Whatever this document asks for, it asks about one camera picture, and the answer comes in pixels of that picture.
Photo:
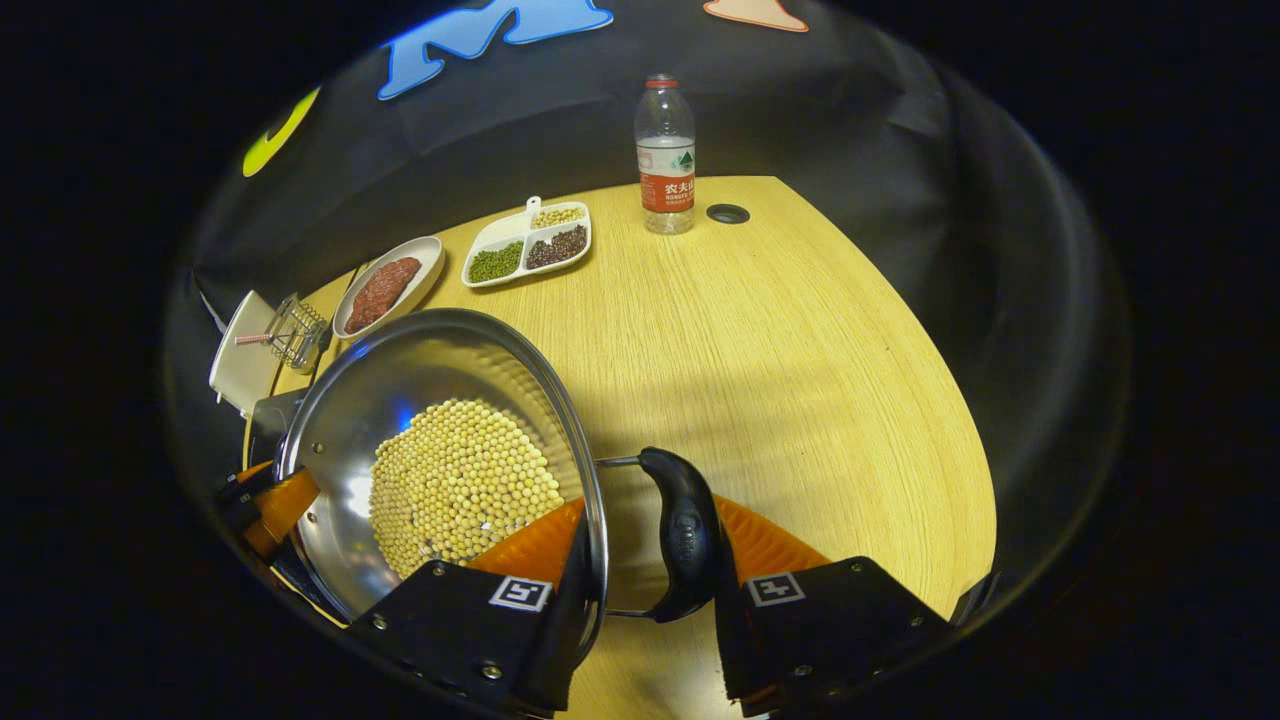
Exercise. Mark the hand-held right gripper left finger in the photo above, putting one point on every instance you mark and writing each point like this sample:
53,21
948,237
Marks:
450,630

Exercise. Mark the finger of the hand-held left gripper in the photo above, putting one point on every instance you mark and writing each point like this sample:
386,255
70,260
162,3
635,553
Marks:
245,488
280,515

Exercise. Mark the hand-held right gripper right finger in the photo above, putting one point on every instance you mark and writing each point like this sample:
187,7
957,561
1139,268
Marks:
840,630

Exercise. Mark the black induction cooktop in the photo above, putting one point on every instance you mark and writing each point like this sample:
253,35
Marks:
268,425

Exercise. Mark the stainless steel pot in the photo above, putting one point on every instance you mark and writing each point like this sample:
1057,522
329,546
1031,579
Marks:
340,440

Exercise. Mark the white box appliance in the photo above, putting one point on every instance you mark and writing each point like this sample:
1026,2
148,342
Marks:
240,375

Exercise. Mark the pile of soybeans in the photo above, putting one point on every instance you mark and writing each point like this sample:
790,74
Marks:
460,490

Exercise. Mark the pink striped straw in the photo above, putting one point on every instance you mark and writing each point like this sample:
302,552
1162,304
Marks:
255,340

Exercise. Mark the red meat piece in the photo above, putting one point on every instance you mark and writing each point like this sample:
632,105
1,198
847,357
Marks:
400,275
362,312

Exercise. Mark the round white plate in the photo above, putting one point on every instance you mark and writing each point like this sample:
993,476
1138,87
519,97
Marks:
425,255

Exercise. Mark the pile of green beans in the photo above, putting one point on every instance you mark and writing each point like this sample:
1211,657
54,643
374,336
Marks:
496,263

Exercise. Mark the white divided dish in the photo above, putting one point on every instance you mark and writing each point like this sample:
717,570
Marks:
500,228

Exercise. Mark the pile of dark beans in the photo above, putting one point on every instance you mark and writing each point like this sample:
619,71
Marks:
557,246

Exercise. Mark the pile of small yellow beans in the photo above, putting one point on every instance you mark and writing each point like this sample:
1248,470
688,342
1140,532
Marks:
558,217

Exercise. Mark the black table grommet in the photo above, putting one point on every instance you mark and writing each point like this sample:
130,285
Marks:
728,213

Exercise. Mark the black backdrop cloth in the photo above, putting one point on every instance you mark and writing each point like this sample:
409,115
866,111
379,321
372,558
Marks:
500,130

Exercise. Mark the clear plastic water bottle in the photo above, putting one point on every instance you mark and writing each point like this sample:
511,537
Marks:
666,185

